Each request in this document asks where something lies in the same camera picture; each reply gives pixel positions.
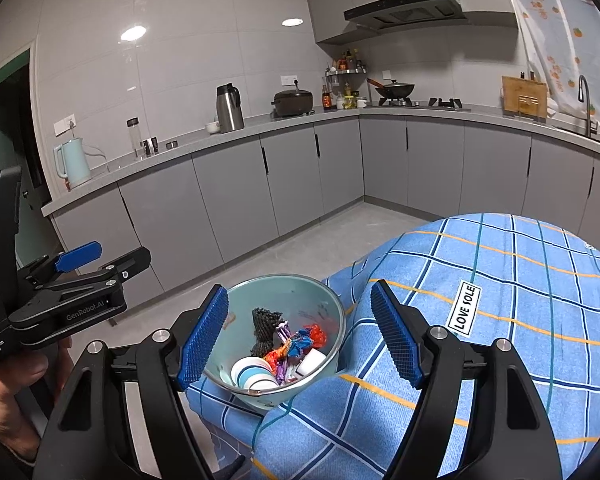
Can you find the white blue paper cup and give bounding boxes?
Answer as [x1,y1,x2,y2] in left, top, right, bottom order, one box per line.
[230,356,278,391]

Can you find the black mesh net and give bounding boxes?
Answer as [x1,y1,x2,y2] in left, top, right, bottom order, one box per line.
[250,308,283,358]

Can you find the purple wrapper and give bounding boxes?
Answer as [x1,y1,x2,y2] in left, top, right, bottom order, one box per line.
[272,323,307,387]

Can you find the red mesh net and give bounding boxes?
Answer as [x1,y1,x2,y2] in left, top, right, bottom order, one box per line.
[263,324,327,374]

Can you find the light green trash bin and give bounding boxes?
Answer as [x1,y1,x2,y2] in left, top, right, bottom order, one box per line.
[204,274,346,413]

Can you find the black kitchen faucet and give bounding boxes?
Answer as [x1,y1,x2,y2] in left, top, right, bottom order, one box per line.
[578,74,597,138]

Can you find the person's left hand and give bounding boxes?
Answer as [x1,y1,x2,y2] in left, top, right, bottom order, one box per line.
[0,337,73,463]

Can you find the grey lower cabinets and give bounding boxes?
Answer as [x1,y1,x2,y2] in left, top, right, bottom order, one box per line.
[47,110,600,306]

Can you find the light blue electric kettle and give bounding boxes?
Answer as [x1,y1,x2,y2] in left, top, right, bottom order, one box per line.
[54,138,92,190]

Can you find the blue plaid tablecloth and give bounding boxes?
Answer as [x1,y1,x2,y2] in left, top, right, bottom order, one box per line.
[186,214,600,479]

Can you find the glass bottle black lid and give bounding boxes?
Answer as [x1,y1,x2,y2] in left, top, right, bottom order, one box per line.
[126,117,143,158]

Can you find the small white cup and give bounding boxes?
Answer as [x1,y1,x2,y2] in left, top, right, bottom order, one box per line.
[206,120,221,134]

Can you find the stainless steel thermos jug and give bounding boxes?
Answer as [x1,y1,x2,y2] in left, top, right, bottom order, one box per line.
[216,84,245,133]

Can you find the black rice cooker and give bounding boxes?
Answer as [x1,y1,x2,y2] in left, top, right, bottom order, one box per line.
[271,88,313,118]

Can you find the gas stove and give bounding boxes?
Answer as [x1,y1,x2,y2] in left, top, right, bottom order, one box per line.
[378,98,471,112]

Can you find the black wok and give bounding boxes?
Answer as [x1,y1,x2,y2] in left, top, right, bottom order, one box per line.
[366,78,415,100]

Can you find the spice rack with bottles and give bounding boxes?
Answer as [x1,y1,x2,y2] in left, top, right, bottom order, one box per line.
[322,48,368,112]

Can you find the wooden knife block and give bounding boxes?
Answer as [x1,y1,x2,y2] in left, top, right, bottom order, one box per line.
[502,76,548,120]

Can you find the black range hood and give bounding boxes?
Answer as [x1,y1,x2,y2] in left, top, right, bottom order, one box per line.
[343,0,465,32]

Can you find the pumpkin print window curtain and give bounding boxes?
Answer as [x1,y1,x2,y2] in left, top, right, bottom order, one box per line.
[513,0,600,132]

